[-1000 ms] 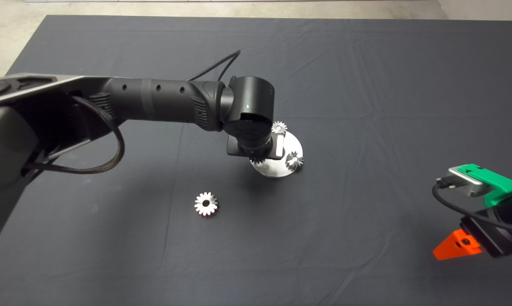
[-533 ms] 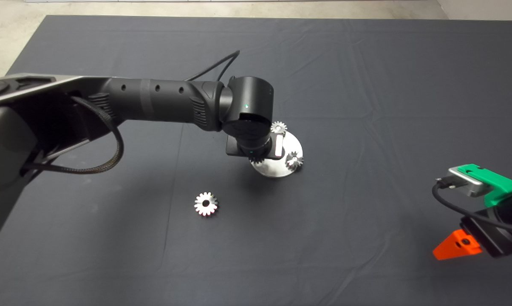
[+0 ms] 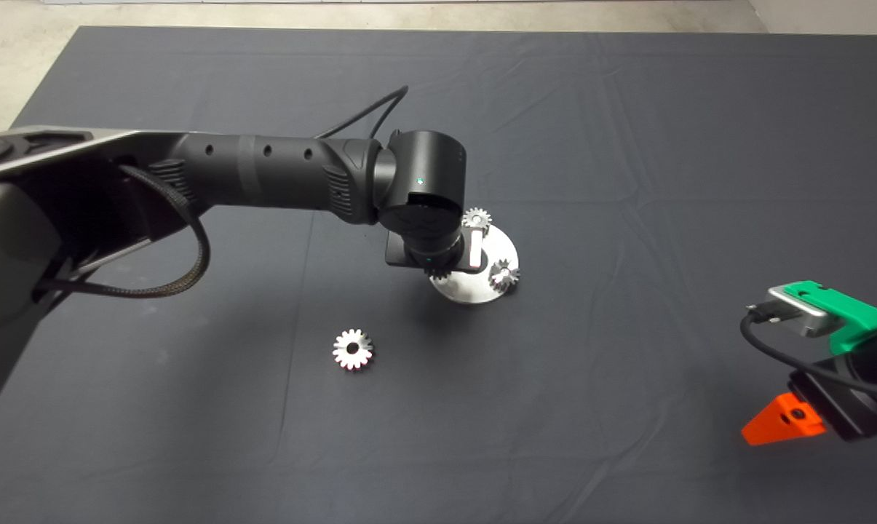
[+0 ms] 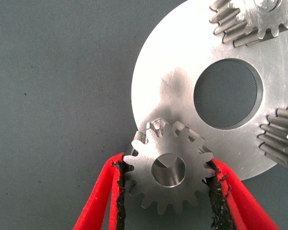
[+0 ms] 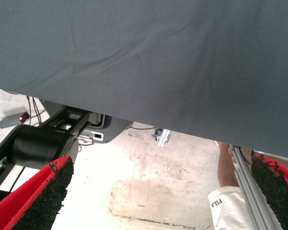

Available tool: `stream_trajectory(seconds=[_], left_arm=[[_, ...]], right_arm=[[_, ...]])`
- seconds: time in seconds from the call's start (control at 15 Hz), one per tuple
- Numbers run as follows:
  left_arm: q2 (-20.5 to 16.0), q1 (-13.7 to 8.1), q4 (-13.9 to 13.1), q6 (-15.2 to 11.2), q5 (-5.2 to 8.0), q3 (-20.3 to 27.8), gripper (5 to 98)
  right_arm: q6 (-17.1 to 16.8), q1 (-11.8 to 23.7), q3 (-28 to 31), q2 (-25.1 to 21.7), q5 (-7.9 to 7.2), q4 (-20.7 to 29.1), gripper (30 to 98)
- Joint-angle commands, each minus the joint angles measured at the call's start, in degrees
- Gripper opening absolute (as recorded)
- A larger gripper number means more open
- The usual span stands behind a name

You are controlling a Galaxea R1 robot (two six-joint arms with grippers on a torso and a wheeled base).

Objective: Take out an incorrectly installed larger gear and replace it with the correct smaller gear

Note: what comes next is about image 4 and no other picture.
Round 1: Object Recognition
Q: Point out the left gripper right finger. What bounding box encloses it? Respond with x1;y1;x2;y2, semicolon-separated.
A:
201;157;280;230

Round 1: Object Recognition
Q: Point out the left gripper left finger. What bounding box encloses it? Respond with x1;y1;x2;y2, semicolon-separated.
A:
72;152;135;230

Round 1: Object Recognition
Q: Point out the small steel gear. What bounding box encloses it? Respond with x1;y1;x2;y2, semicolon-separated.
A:
123;118;216;215
209;0;288;47
257;106;288;174

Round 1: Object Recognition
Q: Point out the dark grey table cloth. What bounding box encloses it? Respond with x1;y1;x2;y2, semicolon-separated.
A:
0;0;288;230

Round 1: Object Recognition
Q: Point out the round metal plate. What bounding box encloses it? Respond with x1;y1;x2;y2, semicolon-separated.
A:
131;0;288;182

